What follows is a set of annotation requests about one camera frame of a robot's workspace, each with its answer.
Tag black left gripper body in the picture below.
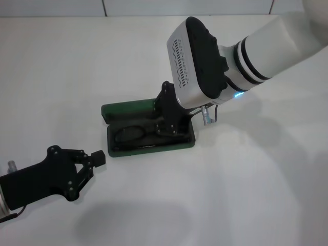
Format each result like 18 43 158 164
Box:
0 145 78 211

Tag right arm cable with plugs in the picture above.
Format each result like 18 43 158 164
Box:
200 104 220 127

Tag black glasses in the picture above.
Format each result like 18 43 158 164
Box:
112 125 187 150

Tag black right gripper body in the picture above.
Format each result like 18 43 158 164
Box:
159 84 203 129

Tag green glasses case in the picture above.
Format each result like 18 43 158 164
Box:
100 98 197 158

